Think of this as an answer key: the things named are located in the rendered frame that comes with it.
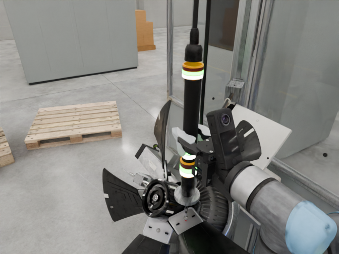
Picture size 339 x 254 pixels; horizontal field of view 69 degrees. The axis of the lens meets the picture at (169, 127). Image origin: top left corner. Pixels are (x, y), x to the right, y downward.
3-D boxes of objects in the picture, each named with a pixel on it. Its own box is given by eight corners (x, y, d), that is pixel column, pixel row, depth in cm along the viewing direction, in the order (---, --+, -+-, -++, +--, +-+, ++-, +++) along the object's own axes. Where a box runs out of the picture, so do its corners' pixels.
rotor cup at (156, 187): (173, 177, 90) (149, 168, 81) (204, 190, 79) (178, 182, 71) (159, 215, 88) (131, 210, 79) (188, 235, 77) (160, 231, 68)
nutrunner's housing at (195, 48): (182, 196, 71) (188, 26, 49) (195, 200, 69) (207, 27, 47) (177, 205, 68) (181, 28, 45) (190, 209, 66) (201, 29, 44)
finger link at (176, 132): (163, 148, 60) (190, 167, 54) (163, 128, 58) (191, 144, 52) (172, 144, 62) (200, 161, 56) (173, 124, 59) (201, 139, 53)
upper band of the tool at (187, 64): (186, 73, 53) (186, 60, 52) (205, 76, 52) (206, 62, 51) (178, 79, 50) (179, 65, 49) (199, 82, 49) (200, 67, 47)
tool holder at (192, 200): (182, 180, 73) (182, 153, 68) (205, 187, 71) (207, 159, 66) (170, 201, 66) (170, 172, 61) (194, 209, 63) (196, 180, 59)
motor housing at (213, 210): (173, 213, 103) (151, 209, 95) (204, 169, 101) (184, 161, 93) (208, 258, 86) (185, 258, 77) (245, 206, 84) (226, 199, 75)
